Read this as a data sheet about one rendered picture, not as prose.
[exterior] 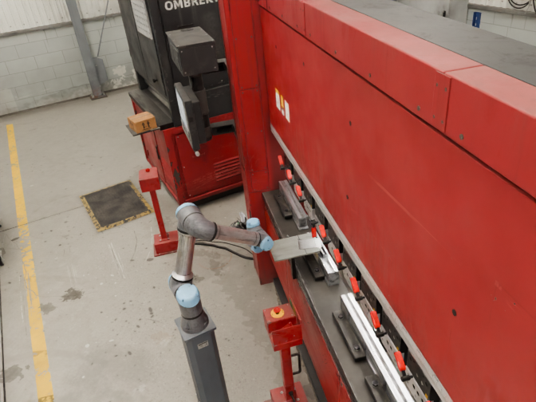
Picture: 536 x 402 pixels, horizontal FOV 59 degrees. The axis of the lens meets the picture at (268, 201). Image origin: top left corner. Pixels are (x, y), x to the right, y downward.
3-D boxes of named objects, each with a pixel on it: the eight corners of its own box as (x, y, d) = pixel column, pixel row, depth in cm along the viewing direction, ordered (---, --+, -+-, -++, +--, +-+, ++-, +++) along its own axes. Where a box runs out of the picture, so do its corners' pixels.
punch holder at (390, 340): (380, 338, 184) (381, 307, 176) (400, 333, 186) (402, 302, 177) (397, 368, 172) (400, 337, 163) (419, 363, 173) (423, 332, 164)
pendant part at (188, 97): (182, 128, 366) (173, 83, 347) (197, 125, 368) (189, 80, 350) (193, 151, 329) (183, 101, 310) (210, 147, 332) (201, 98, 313)
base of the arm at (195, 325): (186, 338, 246) (183, 325, 241) (177, 320, 258) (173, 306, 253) (213, 326, 252) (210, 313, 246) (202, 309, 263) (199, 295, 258)
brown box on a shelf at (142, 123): (125, 126, 451) (122, 113, 444) (151, 119, 460) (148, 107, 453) (133, 136, 428) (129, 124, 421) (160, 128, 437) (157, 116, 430)
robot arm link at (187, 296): (184, 321, 243) (179, 302, 236) (176, 305, 253) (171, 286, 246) (206, 312, 247) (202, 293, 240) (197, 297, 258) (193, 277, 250)
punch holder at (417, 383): (403, 380, 168) (407, 348, 159) (426, 374, 169) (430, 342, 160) (425, 417, 155) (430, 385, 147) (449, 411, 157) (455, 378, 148)
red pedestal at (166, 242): (153, 244, 452) (132, 167, 408) (179, 238, 456) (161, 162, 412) (154, 257, 435) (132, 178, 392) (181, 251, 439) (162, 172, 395)
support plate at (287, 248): (267, 243, 273) (266, 242, 273) (310, 234, 277) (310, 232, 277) (274, 262, 258) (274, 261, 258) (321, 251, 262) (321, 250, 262)
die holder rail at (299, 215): (279, 192, 343) (278, 181, 338) (287, 191, 344) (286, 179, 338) (299, 230, 301) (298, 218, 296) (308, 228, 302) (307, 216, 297)
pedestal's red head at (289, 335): (264, 325, 265) (261, 301, 255) (291, 317, 267) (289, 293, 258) (273, 352, 248) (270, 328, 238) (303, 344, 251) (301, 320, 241)
